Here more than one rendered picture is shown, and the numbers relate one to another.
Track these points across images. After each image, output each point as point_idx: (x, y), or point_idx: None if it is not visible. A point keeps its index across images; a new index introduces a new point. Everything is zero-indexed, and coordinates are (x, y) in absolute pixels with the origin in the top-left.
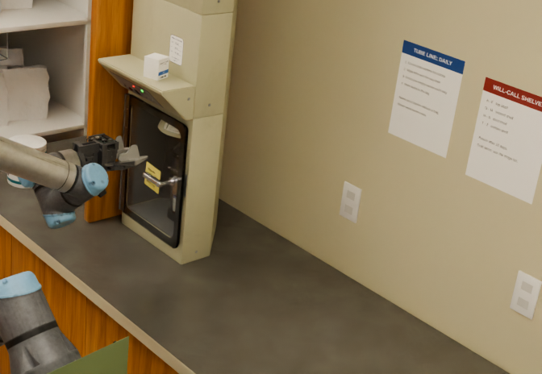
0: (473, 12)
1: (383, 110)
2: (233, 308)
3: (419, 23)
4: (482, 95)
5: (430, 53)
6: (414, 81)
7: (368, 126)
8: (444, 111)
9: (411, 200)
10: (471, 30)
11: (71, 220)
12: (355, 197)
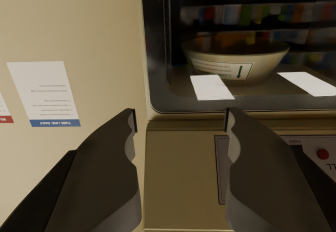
0: (43, 150)
1: (75, 76)
2: None
3: (74, 137)
4: (8, 112)
5: (57, 124)
6: (60, 104)
7: (83, 57)
8: (26, 94)
9: (11, 11)
10: (38, 142)
11: None
12: None
